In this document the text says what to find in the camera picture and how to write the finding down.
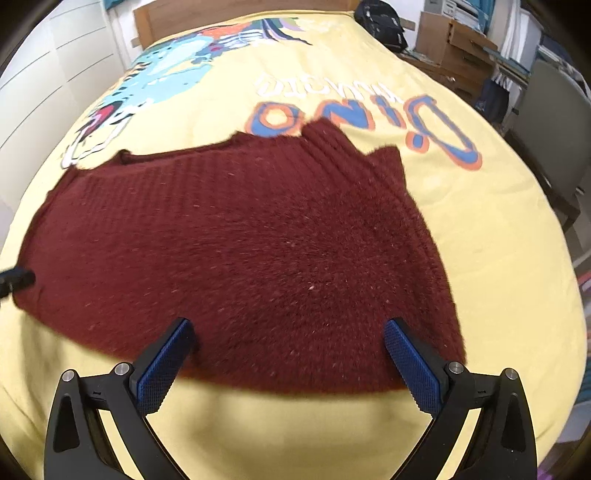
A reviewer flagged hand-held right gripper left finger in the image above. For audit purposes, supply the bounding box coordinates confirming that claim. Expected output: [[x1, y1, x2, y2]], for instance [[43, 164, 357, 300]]
[[43, 317, 192, 480]]

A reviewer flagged white wardrobe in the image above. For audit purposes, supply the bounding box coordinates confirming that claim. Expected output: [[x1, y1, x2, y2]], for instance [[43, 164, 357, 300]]
[[0, 0, 139, 153]]

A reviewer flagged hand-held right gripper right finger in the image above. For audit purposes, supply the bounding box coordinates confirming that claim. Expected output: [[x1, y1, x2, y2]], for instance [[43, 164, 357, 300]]
[[384, 318, 539, 480]]

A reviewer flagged yellow printed blanket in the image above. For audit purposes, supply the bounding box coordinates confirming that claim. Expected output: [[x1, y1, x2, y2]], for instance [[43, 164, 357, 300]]
[[0, 11, 587, 480]]

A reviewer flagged grey chair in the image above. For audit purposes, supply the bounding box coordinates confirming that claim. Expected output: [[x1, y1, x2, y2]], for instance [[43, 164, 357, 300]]
[[505, 60, 591, 227]]

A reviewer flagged black backpack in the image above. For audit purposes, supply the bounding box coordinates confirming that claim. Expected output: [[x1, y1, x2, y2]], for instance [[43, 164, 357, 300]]
[[355, 0, 409, 51]]

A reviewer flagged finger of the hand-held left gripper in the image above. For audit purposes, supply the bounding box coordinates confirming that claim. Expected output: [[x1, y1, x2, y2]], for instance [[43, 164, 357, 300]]
[[0, 268, 36, 298]]

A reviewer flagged dark red knit sweater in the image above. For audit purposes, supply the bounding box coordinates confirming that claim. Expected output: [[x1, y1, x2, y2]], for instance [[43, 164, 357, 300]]
[[14, 117, 467, 395]]

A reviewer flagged dark blue paper bag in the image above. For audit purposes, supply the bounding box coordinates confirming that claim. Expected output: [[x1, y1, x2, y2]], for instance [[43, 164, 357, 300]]
[[475, 76, 513, 123]]

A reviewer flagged wooden drawer unit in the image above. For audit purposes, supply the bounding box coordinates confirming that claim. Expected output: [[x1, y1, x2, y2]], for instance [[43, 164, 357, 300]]
[[413, 11, 499, 100]]

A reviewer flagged wooden headboard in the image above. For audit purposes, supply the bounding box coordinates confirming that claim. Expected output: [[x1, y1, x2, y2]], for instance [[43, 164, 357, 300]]
[[133, 0, 361, 49]]

